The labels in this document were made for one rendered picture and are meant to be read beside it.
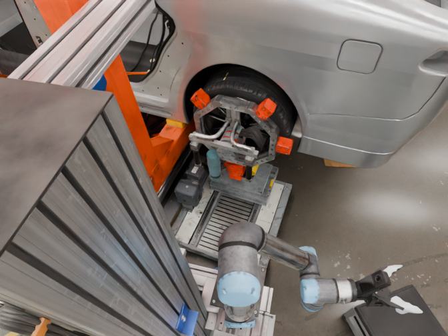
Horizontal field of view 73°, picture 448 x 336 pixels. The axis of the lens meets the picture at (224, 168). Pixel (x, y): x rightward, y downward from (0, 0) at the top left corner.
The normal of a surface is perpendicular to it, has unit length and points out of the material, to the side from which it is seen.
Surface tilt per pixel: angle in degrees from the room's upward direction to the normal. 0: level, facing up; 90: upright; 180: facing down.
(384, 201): 0
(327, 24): 80
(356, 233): 0
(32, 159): 0
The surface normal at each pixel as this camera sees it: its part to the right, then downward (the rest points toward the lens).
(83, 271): 0.97, 0.17
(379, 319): -0.05, -0.60
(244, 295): 0.00, 0.73
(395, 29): -0.36, 0.58
